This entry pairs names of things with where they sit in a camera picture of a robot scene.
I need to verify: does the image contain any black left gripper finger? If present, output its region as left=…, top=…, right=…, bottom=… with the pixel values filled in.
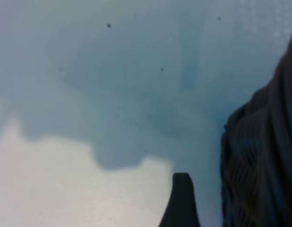
left=159, top=172, right=201, bottom=227

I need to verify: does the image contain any dark brown wicker basket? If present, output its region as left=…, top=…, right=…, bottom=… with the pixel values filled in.
left=220, top=30, right=292, bottom=227

